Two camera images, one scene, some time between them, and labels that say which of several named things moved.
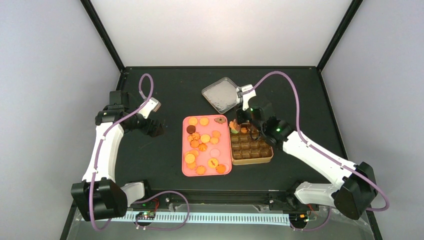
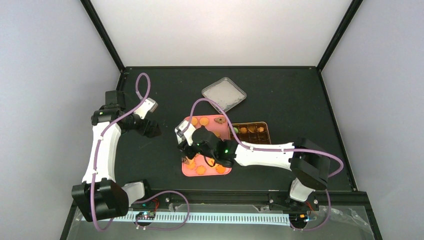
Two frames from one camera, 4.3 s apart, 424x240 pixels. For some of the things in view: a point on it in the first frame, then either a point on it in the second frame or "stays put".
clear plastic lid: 222,94 stays put
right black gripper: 239,119 -> 189,154
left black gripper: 153,130 stays put
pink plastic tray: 206,146 stays put
